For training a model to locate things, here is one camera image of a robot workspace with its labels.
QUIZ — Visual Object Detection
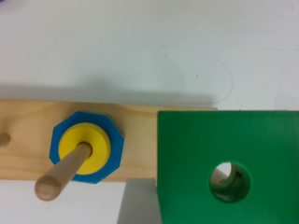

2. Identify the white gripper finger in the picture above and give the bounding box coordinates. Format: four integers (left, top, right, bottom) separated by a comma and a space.
117, 178, 163, 224

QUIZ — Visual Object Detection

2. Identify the green square block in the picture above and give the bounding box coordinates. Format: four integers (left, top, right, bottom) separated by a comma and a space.
158, 111, 299, 224

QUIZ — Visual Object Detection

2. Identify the blue octagon block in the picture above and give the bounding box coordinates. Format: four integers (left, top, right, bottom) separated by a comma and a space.
50, 111, 124, 184

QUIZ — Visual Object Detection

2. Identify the middle wooden peg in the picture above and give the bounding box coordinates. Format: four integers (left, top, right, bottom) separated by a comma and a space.
35, 143, 92, 202

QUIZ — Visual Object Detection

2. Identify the wooden peg base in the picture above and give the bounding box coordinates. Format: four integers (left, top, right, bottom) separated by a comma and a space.
0, 98, 219, 184

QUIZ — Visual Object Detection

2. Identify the yellow ring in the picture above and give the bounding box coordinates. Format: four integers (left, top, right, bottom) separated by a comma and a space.
58, 121, 112, 175

